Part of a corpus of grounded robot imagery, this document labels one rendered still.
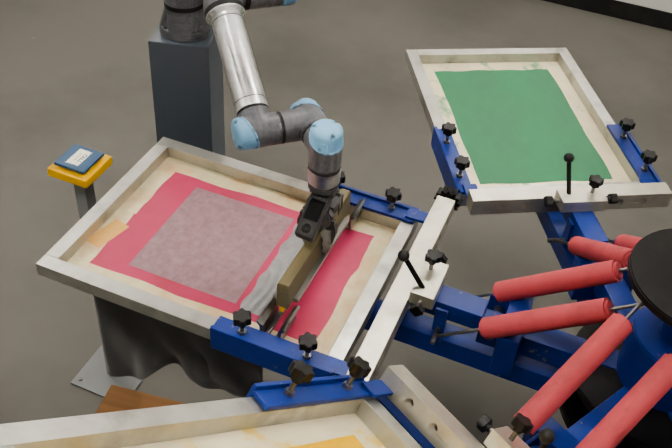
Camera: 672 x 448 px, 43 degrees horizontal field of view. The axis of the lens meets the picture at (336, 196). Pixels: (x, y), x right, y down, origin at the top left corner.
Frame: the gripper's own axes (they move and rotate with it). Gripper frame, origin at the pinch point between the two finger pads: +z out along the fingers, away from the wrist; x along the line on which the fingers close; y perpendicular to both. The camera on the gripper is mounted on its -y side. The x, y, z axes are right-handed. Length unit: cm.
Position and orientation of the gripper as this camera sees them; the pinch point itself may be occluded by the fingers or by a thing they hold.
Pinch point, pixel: (315, 249)
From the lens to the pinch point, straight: 207.5
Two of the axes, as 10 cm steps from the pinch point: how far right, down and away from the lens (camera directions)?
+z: -0.6, 7.6, 6.5
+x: -9.2, -3.0, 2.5
